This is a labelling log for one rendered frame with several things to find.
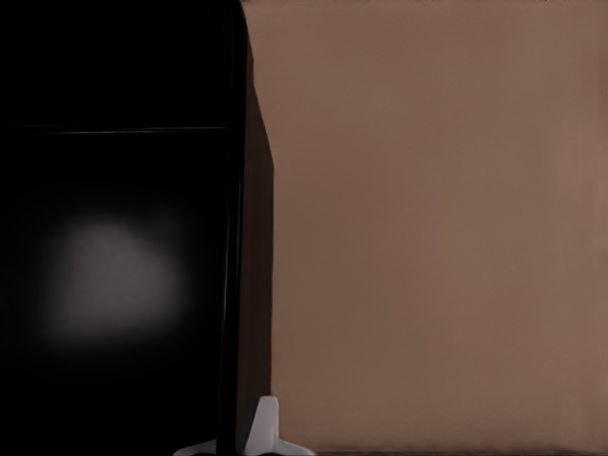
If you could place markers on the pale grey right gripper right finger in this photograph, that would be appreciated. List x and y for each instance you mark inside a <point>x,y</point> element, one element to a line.
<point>267,427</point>

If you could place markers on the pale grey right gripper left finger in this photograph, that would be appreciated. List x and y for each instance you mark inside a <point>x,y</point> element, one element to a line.
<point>202,449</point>

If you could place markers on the large black box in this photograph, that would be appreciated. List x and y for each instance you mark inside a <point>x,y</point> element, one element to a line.
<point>119,190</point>

